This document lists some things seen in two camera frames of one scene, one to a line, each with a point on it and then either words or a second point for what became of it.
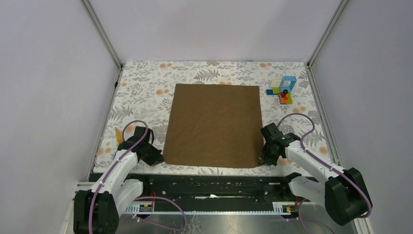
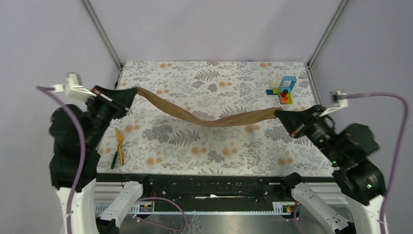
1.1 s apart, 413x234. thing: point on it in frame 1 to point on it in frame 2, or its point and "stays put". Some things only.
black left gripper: [157, 157] to [117, 98]
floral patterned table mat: [144, 91] stays put
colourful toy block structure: [283, 87] stays put
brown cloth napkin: [215, 125] to [255, 115]
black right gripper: [264, 160] to [292, 121]
